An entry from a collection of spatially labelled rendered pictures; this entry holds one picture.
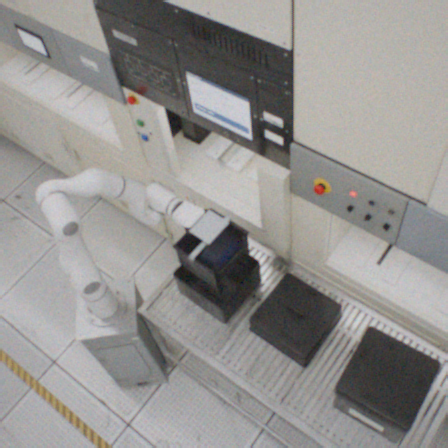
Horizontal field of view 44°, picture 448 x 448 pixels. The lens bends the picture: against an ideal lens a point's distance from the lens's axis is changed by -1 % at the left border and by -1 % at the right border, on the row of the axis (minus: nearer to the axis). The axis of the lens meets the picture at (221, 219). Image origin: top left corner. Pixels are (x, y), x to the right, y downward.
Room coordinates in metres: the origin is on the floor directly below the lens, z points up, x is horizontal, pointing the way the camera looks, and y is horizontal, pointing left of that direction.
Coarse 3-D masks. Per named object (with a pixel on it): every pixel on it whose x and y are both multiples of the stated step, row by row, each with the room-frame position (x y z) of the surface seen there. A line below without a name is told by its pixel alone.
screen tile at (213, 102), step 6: (192, 84) 1.56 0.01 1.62; (198, 84) 1.54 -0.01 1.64; (204, 84) 1.51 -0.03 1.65; (192, 90) 1.56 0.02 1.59; (204, 90) 1.52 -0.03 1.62; (198, 96) 1.54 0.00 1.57; (210, 96) 1.50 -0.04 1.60; (216, 96) 1.48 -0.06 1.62; (204, 102) 1.53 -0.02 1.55; (210, 102) 1.50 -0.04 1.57; (216, 102) 1.48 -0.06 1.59; (216, 108) 1.48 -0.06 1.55
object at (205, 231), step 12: (204, 216) 1.21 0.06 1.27; (216, 216) 1.20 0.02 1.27; (228, 216) 1.24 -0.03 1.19; (192, 228) 1.17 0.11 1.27; (204, 228) 1.16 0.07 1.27; (216, 228) 1.15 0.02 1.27; (228, 228) 1.23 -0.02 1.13; (240, 228) 1.19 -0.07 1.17; (180, 240) 1.19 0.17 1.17; (192, 240) 1.23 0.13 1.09; (204, 240) 1.10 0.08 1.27; (180, 252) 1.13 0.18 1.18; (192, 252) 1.11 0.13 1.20; (240, 252) 1.13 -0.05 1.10; (180, 264) 1.17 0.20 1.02; (192, 264) 1.11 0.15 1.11; (228, 264) 1.08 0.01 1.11; (204, 276) 1.06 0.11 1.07; (216, 276) 1.03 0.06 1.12; (216, 288) 1.02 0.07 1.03
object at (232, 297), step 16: (176, 272) 1.19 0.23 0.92; (240, 272) 1.22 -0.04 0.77; (256, 272) 1.14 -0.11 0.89; (192, 288) 1.09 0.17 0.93; (208, 288) 1.16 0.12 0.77; (224, 288) 1.15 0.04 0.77; (240, 288) 1.06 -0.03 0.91; (208, 304) 1.03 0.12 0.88; (224, 304) 0.99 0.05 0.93; (240, 304) 1.05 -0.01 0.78; (224, 320) 0.98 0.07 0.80
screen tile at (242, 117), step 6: (222, 96) 1.46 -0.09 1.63; (228, 96) 1.44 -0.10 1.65; (228, 102) 1.44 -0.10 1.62; (234, 102) 1.42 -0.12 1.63; (222, 108) 1.46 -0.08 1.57; (228, 108) 1.44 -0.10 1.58; (240, 108) 1.40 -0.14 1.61; (228, 114) 1.44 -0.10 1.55; (234, 114) 1.42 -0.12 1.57; (240, 114) 1.40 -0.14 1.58; (246, 114) 1.38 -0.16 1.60; (240, 120) 1.40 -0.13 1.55; (246, 120) 1.38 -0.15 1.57
